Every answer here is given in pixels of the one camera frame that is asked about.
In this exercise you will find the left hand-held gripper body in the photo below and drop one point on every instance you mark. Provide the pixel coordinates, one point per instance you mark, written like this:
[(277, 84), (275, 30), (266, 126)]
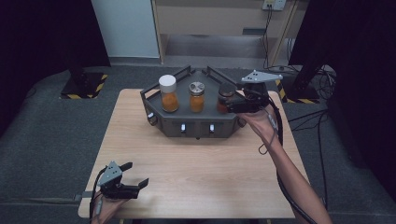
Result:
[(118, 191)]

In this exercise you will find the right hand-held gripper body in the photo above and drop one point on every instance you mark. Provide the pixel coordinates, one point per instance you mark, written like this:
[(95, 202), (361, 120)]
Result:
[(257, 96)]

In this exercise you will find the black lid spice jar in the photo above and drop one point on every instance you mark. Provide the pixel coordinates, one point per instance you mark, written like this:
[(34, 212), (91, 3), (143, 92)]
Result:
[(226, 90)]

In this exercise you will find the silver lid spice jar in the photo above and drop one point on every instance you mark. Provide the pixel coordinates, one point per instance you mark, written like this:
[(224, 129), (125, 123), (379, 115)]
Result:
[(197, 102)]

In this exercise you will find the dark grey corner rack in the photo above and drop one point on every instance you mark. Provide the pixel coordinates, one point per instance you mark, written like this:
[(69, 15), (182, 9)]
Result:
[(186, 124)]

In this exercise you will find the white lid spice jar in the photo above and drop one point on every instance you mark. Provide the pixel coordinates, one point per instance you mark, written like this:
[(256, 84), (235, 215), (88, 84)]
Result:
[(169, 101)]

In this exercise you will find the person's left hand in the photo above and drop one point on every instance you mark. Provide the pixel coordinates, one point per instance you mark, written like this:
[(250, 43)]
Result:
[(107, 210)]

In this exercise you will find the person's right hand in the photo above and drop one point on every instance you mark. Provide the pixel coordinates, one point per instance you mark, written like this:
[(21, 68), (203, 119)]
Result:
[(263, 124)]

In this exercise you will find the black stand with striped base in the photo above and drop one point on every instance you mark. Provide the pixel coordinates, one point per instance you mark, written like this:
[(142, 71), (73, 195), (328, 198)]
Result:
[(300, 91), (82, 87)]

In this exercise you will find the wooden cabinet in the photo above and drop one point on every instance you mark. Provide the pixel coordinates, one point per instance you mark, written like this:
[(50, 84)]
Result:
[(202, 18)]

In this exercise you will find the dark curtain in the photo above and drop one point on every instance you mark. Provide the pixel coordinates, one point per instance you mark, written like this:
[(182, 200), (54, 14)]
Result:
[(367, 62), (37, 46)]

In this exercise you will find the white panel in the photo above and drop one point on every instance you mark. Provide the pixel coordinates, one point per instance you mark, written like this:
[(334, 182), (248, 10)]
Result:
[(127, 28)]

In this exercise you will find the white wall socket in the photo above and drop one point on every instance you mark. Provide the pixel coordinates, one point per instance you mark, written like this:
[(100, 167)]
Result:
[(274, 4)]

